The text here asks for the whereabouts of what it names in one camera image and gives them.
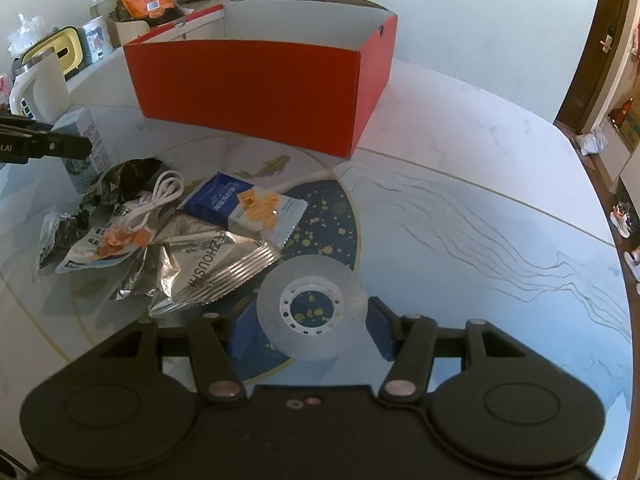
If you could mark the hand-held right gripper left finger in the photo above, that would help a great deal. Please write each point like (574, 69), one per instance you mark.
(245, 332)

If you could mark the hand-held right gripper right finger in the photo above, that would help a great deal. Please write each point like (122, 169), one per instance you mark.
(378, 332)

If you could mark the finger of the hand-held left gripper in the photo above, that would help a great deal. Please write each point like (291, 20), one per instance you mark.
(60, 147)
(20, 124)

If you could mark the clear tape roll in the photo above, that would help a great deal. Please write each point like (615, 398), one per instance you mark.
(272, 320)

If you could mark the small light blue box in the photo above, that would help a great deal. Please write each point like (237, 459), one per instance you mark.
(97, 130)

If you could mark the dark green snack packet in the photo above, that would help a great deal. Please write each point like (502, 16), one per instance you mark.
(125, 177)

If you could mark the blue biscuit packet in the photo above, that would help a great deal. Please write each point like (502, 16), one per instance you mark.
(215, 200)

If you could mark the red cardboard box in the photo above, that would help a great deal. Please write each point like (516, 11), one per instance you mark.
(250, 95)

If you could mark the white marble desktop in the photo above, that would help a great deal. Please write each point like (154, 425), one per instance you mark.
(475, 160)

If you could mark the white kettle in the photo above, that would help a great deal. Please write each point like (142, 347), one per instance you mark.
(47, 85)

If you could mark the silver foil packet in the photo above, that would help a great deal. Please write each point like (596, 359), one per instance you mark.
(200, 270)

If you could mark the clear plastic bag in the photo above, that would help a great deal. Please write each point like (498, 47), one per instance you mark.
(22, 35)

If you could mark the clear packet of dark seaweed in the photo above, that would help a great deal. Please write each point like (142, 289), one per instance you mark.
(55, 240)

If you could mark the yellow black tissue box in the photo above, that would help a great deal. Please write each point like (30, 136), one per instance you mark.
(67, 42)

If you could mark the white orange snack packet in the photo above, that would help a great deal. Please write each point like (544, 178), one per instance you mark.
(85, 255)

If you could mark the beige cardboard box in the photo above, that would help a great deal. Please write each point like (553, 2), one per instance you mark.
(125, 32)

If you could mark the white sneaker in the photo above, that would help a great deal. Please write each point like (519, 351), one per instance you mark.
(621, 220)
(634, 265)

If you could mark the crumpled white bag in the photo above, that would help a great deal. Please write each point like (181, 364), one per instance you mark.
(592, 141)

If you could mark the brown wooden door frame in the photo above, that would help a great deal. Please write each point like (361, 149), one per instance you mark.
(585, 70)

